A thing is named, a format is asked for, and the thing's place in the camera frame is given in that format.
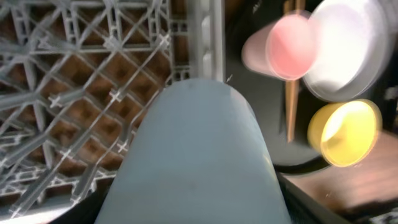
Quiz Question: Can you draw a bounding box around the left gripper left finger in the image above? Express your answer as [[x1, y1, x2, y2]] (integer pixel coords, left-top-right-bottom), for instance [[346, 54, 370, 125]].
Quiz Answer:
[[49, 190, 108, 224]]

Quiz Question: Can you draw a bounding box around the grey round plate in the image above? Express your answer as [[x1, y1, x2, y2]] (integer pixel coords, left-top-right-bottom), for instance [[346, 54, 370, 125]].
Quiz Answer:
[[303, 0, 393, 102]]

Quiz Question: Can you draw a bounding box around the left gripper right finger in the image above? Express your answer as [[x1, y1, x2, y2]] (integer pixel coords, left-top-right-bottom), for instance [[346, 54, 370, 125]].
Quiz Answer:
[[277, 173, 350, 224]]

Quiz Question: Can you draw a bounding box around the pink plastic cup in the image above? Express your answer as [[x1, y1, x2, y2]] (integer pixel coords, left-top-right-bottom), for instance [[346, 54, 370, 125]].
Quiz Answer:
[[241, 14, 317, 80]]

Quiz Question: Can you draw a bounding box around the right wooden chopstick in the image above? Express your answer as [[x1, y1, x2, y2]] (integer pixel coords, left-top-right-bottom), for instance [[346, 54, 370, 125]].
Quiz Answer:
[[285, 0, 305, 142]]

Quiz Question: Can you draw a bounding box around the grey plastic dishwasher rack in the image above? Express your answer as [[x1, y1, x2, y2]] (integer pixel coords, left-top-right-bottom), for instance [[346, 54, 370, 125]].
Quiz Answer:
[[1, 0, 225, 223]]

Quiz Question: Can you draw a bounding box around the blue plastic cup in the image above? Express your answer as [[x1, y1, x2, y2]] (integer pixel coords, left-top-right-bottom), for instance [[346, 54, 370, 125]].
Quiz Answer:
[[96, 79, 290, 224]]

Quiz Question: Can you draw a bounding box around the yellow bowl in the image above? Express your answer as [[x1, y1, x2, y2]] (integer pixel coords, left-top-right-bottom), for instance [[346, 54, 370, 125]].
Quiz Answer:
[[307, 100, 382, 167]]

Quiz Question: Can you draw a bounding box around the round black serving tray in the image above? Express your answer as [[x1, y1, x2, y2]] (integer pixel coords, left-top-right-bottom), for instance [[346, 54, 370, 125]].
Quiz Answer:
[[226, 0, 397, 174]]

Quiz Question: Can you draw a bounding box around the wooden chopstick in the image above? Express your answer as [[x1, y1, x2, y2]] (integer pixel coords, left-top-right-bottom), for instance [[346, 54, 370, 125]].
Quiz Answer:
[[285, 0, 305, 142], [285, 80, 299, 142]]

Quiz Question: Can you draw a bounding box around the left wooden chopstick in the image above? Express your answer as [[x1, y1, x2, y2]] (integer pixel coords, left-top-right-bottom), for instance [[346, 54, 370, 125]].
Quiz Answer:
[[285, 80, 299, 142]]

